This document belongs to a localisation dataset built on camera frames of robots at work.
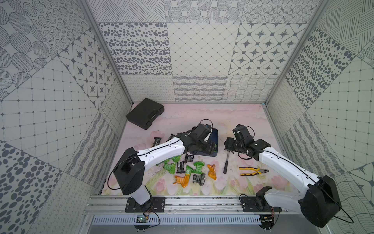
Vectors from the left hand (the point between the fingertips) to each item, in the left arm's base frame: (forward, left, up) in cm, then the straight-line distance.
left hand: (212, 144), depth 80 cm
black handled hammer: (-8, -8, -15) cm, 19 cm away
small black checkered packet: (-3, +14, -14) cm, 19 cm away
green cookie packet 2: (-2, +21, -15) cm, 26 cm away
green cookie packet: (-7, +7, -14) cm, 17 cm away
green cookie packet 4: (-5, +29, -14) cm, 33 cm away
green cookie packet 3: (-9, +24, -14) cm, 29 cm away
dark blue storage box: (+13, -3, -15) cm, 20 cm away
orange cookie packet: (-11, 0, -14) cm, 18 cm away
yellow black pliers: (-9, -29, -14) cm, 33 cm away
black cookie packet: (-8, +18, -14) cm, 24 cm away
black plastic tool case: (+32, +50, -10) cm, 60 cm away
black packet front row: (-14, +7, -15) cm, 22 cm away
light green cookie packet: (-9, +13, -14) cm, 21 cm away
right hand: (+2, -10, -4) cm, 11 cm away
